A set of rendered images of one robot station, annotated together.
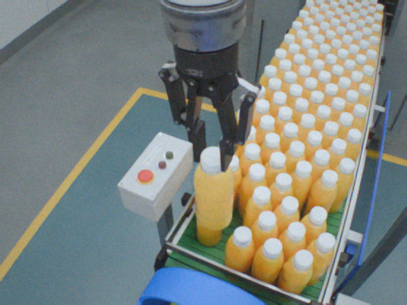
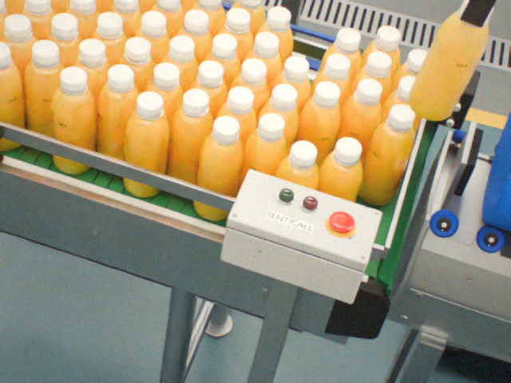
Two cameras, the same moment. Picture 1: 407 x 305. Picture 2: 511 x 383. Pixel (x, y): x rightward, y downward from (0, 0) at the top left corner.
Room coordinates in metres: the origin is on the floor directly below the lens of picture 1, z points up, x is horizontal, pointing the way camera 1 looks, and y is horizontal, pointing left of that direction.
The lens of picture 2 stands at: (0.92, 0.94, 2.15)
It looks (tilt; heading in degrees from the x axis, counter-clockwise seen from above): 49 degrees down; 252
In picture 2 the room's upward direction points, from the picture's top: 12 degrees clockwise
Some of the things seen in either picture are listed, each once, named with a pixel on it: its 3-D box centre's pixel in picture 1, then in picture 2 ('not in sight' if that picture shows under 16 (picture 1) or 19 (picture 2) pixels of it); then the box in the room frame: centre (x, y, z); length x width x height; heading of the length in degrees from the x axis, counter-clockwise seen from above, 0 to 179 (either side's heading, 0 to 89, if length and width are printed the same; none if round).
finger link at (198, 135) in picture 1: (199, 141); (481, 1); (0.38, 0.00, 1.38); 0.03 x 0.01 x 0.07; 154
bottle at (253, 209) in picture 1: (256, 216); (315, 135); (0.50, -0.14, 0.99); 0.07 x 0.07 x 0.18
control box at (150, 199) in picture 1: (158, 175); (300, 235); (0.58, 0.11, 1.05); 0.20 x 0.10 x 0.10; 154
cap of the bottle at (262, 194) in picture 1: (262, 194); (326, 93); (0.50, -0.14, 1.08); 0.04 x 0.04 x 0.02
